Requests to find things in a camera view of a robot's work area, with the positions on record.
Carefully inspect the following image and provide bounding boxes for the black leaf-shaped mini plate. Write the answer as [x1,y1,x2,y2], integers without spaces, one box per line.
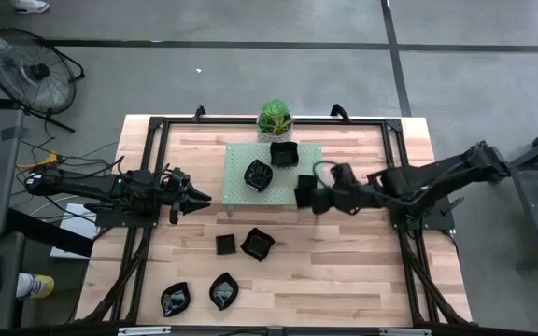
[208,272,240,312]
[160,281,191,318]

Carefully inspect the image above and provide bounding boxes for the white and yellow bottle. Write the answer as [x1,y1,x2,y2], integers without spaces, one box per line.
[15,272,56,300]

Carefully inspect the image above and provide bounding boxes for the succulent in white patterned pot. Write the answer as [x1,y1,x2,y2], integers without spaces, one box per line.
[256,99,294,144]

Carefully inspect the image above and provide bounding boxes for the person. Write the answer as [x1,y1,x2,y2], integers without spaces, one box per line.
[0,0,50,44]

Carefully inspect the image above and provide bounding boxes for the white flat panel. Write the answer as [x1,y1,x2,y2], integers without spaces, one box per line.
[49,212,109,260]

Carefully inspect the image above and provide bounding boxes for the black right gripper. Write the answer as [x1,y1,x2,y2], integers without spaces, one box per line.
[305,161,382,217]

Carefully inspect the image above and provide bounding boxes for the black small square mini plate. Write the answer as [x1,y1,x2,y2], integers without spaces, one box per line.
[293,175,319,210]
[215,233,237,256]

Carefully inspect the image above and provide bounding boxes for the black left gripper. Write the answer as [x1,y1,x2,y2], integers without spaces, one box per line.
[159,165,214,226]

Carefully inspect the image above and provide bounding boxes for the neighbouring workstation frame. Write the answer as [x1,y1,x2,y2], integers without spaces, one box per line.
[483,119,538,272]

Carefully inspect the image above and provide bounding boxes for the black desk foot bar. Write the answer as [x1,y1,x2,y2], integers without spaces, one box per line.
[6,208,96,259]

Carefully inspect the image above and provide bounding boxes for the black floor fan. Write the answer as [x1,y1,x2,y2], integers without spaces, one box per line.
[0,26,87,134]

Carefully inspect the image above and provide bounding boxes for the yellow extension cord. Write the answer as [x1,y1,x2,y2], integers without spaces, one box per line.
[15,149,63,172]

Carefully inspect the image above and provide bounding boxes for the black floor cables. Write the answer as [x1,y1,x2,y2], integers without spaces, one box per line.
[10,121,125,197]

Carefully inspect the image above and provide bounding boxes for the silver metal bracket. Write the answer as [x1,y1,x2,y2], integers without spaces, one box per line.
[378,328,433,336]
[117,325,173,336]

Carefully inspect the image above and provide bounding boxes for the black deep square mini bowl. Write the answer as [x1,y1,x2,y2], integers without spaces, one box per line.
[269,140,300,168]

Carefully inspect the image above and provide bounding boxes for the green perforated metal shelf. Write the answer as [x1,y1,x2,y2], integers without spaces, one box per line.
[221,142,326,219]

